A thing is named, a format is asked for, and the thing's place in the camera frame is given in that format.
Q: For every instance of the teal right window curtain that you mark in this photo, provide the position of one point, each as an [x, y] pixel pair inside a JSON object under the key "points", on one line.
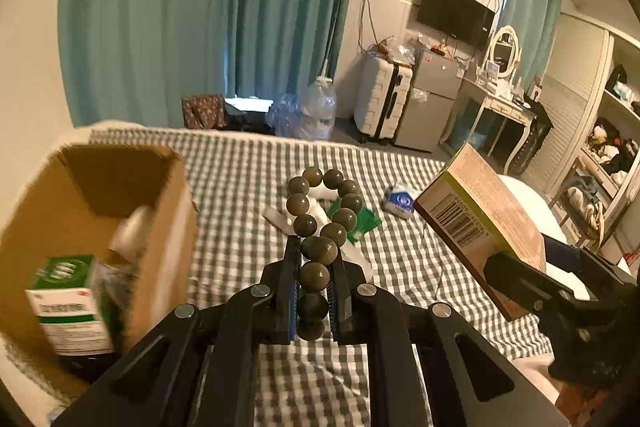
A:
{"points": [[534, 22]]}

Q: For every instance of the green white medicine box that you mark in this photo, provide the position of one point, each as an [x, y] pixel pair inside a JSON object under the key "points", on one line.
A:
{"points": [[69, 299]]}

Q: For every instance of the tan yellow carton box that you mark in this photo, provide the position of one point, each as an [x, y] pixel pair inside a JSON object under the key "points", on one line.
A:
{"points": [[476, 215]]}

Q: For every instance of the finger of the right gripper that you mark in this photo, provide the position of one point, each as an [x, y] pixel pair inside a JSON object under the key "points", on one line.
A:
{"points": [[601, 278]]}

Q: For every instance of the white oval vanity mirror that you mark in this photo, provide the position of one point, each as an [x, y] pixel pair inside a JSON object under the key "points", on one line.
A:
{"points": [[504, 53]]}

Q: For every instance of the person's hand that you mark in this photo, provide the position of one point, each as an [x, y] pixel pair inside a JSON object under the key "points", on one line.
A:
{"points": [[585, 406]]}

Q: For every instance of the large clear water jug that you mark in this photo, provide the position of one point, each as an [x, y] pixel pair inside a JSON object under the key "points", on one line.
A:
{"points": [[318, 110]]}

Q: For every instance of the green snack packet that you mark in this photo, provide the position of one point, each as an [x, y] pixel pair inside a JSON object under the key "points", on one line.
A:
{"points": [[357, 225]]}

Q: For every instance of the white vanity table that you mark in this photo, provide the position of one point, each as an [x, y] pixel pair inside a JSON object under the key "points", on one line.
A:
{"points": [[512, 132]]}

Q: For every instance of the white wardrobe with louvres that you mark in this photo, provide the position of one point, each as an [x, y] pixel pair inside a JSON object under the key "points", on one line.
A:
{"points": [[587, 169]]}

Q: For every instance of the white paper cup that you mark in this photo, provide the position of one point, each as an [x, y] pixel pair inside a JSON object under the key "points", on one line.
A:
{"points": [[131, 236]]}

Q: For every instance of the white suitcase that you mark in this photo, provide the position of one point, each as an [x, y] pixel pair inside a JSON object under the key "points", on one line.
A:
{"points": [[381, 97]]}

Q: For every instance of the brown patterned stool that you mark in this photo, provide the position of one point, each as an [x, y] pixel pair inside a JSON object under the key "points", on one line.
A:
{"points": [[204, 112]]}

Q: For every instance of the white foam strip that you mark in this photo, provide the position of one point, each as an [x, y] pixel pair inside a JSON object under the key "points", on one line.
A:
{"points": [[311, 223]]}

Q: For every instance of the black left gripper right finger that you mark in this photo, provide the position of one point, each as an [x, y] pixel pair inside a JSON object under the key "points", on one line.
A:
{"points": [[429, 367]]}

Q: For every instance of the white glove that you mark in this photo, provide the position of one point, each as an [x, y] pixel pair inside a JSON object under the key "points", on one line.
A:
{"points": [[320, 199]]}

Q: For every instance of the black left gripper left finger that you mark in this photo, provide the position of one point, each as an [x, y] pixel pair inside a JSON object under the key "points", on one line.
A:
{"points": [[197, 367]]}

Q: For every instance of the black wall television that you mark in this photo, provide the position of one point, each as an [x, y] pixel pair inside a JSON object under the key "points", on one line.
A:
{"points": [[467, 21]]}

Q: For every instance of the grey mini fridge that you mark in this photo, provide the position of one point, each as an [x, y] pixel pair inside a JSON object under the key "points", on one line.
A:
{"points": [[434, 88]]}

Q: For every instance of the brown cardboard box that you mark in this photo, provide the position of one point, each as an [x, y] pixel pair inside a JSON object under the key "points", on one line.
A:
{"points": [[74, 207]]}

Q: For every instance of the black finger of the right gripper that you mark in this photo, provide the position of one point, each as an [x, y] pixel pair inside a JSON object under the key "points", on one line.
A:
{"points": [[563, 318]]}

